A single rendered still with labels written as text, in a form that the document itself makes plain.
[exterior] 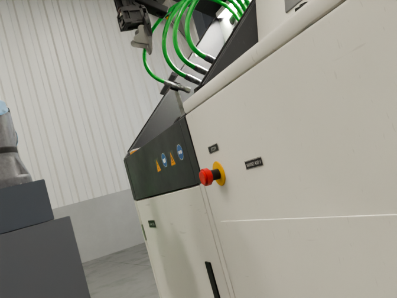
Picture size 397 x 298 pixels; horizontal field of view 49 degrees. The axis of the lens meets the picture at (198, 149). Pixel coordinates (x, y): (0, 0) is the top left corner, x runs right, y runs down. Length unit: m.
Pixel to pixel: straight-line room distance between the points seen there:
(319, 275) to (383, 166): 0.24
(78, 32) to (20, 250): 7.77
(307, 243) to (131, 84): 8.00
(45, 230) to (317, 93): 0.70
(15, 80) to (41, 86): 0.42
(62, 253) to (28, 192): 0.16
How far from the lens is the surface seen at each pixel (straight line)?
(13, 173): 1.13
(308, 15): 0.60
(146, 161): 1.38
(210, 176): 0.88
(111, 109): 8.32
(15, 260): 1.06
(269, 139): 0.72
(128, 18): 1.43
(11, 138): 1.18
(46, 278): 1.07
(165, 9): 1.49
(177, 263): 1.36
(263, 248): 0.83
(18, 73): 8.16
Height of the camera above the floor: 0.80
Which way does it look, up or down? 4 degrees up
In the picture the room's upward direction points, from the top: 16 degrees counter-clockwise
